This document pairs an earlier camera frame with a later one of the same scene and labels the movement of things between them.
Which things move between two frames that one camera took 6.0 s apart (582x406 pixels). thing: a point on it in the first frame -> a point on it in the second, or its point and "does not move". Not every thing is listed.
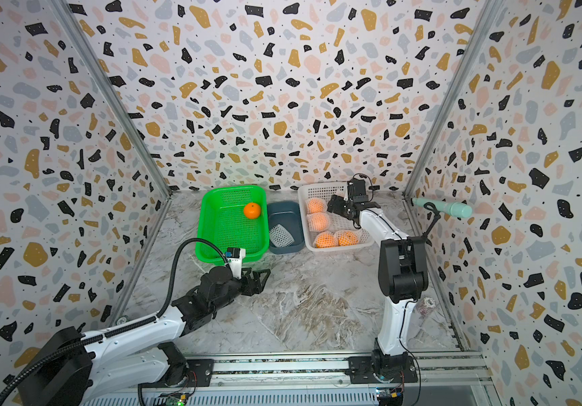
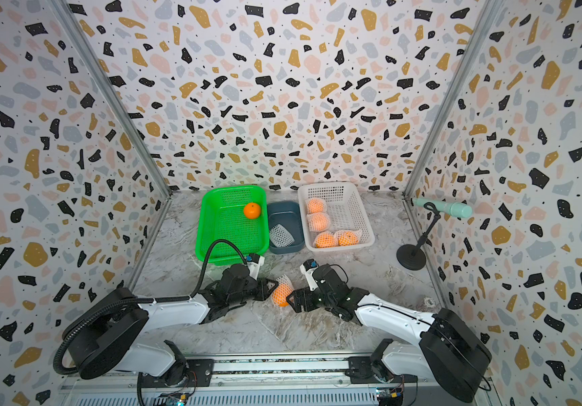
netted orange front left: (326, 239) does not move
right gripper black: (337, 204) -> (300, 300)
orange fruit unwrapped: (252, 211) does not move
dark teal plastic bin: (288, 214) does not move
